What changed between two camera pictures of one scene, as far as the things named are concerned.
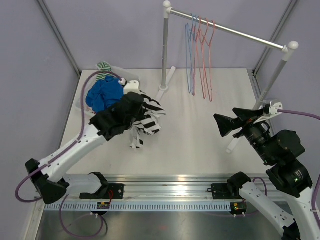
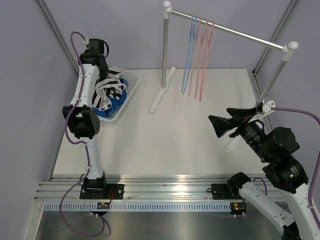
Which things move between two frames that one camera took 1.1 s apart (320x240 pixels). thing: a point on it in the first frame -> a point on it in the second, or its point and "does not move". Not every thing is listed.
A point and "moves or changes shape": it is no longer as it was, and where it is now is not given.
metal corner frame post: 59,37 does not move
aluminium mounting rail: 164,188 does not move
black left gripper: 141,113 -> 105,70
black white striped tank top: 150,123 -> 111,83
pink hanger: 202,55 -> 196,38
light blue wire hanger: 189,38 moves or changes shape
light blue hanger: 191,51 moves or changes shape
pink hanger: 208,63 -> 208,42
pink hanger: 202,41 -> 202,38
